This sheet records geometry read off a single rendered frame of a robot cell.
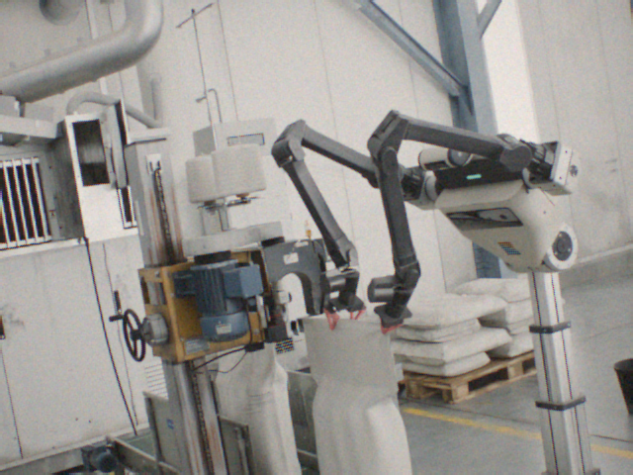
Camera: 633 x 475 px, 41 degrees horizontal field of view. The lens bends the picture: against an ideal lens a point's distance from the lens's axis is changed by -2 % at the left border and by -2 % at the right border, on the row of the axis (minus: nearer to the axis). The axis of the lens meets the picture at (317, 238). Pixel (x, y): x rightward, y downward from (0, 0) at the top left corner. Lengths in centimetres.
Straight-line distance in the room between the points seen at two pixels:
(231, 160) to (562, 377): 127
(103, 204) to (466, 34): 475
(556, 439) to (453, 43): 645
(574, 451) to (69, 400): 349
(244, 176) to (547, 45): 762
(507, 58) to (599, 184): 195
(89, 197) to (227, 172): 241
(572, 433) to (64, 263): 354
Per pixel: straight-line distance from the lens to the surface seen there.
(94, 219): 505
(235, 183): 271
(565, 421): 289
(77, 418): 560
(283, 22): 793
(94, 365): 559
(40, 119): 526
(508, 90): 947
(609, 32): 1094
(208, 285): 265
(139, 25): 533
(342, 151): 272
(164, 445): 392
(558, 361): 285
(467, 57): 865
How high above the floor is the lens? 149
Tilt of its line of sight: 3 degrees down
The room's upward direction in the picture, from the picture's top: 10 degrees counter-clockwise
